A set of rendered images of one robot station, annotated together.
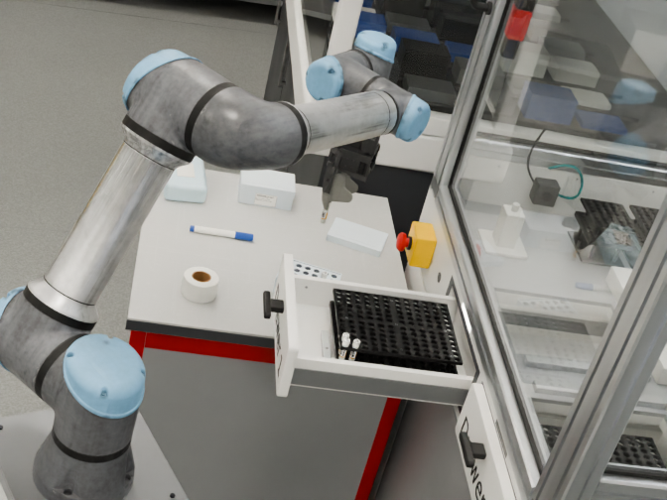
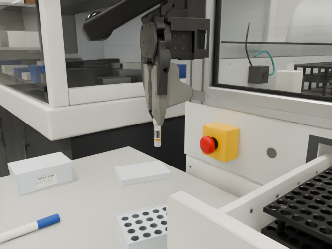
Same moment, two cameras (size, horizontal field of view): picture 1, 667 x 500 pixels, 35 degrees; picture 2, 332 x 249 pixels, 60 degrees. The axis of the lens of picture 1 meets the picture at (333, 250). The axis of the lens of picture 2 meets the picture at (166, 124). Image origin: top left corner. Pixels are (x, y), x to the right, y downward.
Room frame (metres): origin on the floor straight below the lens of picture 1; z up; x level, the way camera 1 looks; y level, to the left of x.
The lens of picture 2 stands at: (1.44, 0.22, 1.08)
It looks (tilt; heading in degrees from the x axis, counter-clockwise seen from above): 15 degrees down; 332
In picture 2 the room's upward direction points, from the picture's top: straight up
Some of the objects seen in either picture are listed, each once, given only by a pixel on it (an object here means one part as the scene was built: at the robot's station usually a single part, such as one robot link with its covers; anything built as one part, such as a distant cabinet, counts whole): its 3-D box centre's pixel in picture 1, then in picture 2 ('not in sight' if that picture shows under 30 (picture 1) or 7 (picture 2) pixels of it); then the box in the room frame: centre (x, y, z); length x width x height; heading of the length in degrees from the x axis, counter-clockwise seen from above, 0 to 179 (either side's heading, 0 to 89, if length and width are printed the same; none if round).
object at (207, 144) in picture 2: (404, 242); (208, 144); (1.92, -0.14, 0.88); 0.04 x 0.03 x 0.04; 12
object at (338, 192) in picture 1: (337, 194); (173, 95); (1.80, 0.02, 1.01); 0.06 x 0.03 x 0.09; 82
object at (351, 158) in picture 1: (354, 143); (171, 19); (1.82, 0.01, 1.12); 0.09 x 0.08 x 0.12; 82
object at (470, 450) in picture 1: (473, 449); not in sight; (1.29, -0.29, 0.91); 0.07 x 0.04 x 0.01; 12
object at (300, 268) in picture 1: (308, 283); (156, 228); (1.82, 0.03, 0.78); 0.12 x 0.08 x 0.04; 86
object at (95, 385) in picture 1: (97, 390); not in sight; (1.16, 0.28, 0.95); 0.13 x 0.12 x 0.14; 60
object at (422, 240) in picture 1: (419, 244); (219, 141); (1.93, -0.17, 0.88); 0.07 x 0.05 x 0.07; 12
